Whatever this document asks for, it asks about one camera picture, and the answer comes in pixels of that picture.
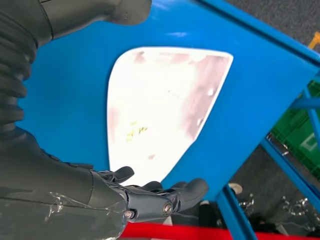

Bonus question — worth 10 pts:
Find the red barrier belt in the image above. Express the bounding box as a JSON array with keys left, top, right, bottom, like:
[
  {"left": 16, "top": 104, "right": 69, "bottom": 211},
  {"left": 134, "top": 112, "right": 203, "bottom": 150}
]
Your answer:
[{"left": 119, "top": 221, "right": 320, "bottom": 240}]

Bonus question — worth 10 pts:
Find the green plastic crate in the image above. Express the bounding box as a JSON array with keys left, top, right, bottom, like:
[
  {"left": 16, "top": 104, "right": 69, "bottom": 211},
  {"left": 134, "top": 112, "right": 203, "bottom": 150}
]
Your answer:
[{"left": 270, "top": 80, "right": 320, "bottom": 182}]

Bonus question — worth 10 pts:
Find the chrome stool base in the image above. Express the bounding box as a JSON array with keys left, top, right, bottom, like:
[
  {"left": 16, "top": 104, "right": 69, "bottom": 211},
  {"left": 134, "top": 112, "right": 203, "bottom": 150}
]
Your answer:
[{"left": 238, "top": 193, "right": 320, "bottom": 230}]

